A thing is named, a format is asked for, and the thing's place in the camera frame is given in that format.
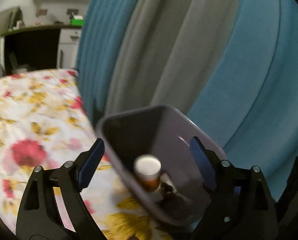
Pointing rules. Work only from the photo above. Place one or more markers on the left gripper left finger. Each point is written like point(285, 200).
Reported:
point(86, 164)

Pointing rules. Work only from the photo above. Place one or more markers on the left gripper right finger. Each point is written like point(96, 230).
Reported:
point(207, 162)

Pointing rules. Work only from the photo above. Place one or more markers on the amber bottle with white cap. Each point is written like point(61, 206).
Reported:
point(147, 169)

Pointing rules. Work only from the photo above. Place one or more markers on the purple plastic trash bin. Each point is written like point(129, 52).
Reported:
point(164, 132)

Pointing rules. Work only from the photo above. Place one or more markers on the floral bed sheet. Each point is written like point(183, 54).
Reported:
point(42, 122)

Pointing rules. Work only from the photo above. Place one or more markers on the blue and grey curtain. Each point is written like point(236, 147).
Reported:
point(231, 66)

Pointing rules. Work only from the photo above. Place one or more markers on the white drawer cabinet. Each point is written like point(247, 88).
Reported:
point(68, 48)

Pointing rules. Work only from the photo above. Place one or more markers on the green and white box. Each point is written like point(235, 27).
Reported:
point(77, 20)

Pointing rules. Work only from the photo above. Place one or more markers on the grey upholstered headboard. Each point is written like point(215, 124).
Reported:
point(1, 32)

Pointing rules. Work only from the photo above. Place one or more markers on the dark desk with white frame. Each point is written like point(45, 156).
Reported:
point(31, 48)

